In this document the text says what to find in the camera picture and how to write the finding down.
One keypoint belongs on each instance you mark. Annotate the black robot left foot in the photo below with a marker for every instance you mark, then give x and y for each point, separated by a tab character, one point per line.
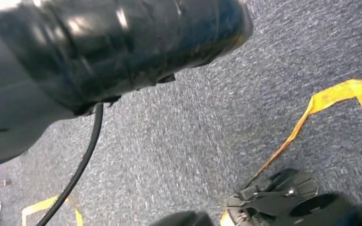
293	202

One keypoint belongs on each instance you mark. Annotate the yellow floor tape square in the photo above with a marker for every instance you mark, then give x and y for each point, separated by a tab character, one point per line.
37	206
349	92

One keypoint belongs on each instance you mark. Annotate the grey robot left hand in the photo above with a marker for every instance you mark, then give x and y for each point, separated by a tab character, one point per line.
90	50

